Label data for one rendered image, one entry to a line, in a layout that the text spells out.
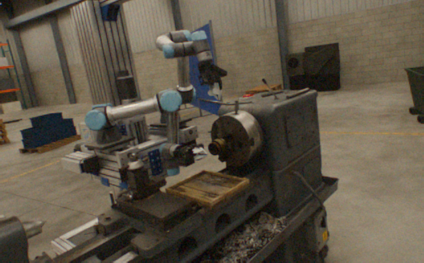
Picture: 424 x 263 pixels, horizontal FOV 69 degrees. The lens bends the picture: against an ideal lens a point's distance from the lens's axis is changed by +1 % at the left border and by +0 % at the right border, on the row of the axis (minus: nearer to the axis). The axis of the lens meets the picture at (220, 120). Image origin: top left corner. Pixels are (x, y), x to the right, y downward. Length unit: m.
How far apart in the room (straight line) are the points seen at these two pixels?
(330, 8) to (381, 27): 1.78
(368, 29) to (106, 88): 10.16
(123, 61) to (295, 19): 10.29
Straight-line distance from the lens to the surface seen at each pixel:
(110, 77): 2.18
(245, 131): 1.71
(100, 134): 1.97
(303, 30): 12.00
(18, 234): 1.24
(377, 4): 11.60
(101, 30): 2.20
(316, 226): 2.28
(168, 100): 1.72
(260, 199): 1.86
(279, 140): 1.83
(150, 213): 1.38
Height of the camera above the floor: 1.56
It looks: 12 degrees down
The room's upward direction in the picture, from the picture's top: 8 degrees counter-clockwise
